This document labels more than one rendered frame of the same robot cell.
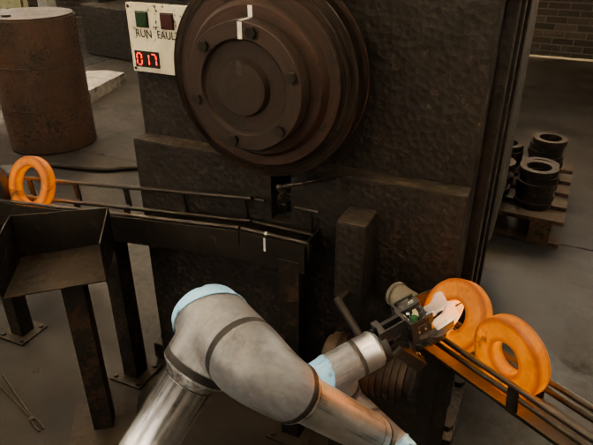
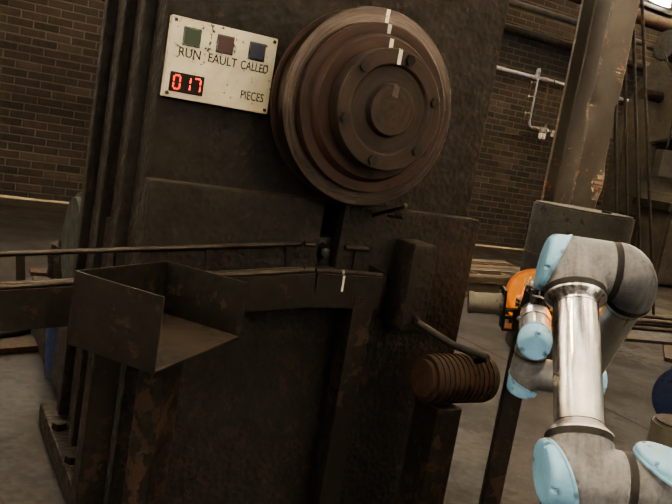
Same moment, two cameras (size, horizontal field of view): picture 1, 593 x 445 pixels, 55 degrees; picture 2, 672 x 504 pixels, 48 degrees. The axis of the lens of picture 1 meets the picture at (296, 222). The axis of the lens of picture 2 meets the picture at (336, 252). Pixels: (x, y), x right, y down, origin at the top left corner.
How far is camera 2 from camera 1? 1.68 m
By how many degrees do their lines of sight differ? 55
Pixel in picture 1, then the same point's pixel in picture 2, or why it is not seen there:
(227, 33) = (388, 57)
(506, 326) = not seen: hidden behind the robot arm
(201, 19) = (335, 44)
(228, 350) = (635, 254)
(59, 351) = not seen: outside the picture
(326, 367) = (544, 326)
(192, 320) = (584, 250)
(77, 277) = (200, 340)
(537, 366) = not seen: hidden behind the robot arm
